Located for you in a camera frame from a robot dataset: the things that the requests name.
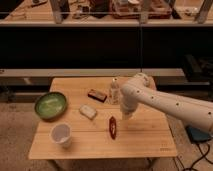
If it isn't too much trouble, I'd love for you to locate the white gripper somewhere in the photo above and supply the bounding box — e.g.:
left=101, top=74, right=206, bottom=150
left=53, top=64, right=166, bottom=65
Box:
left=120, top=97, right=138, bottom=120

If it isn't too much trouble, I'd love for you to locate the red chili pepper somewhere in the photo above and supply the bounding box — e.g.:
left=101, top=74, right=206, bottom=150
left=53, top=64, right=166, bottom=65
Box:
left=109, top=116, right=117, bottom=140

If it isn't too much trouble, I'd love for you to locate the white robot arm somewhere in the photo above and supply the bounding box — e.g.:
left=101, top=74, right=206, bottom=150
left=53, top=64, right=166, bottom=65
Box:
left=120, top=73, right=213, bottom=134

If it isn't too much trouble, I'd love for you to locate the dark brown rectangular block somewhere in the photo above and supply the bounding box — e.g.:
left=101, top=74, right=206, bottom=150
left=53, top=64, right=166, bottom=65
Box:
left=88, top=89, right=107, bottom=103

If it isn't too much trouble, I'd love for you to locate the wooden table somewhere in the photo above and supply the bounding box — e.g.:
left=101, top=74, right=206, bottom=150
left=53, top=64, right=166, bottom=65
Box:
left=29, top=77, right=177, bottom=160

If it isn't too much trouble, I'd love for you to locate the dark blue box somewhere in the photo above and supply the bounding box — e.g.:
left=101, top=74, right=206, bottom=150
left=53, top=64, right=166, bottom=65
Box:
left=185, top=126, right=211, bottom=143

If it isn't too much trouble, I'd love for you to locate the green bowl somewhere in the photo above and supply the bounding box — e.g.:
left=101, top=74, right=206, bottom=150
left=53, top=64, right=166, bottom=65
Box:
left=34, top=92, right=67, bottom=120

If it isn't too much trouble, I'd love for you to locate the long wooden shelf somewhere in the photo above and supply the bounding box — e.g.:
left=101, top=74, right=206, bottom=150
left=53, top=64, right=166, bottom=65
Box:
left=0, top=68, right=185, bottom=86

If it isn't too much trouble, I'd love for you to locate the black cable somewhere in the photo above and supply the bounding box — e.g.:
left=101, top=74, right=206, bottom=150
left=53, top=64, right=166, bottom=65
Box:
left=173, top=141, right=213, bottom=171

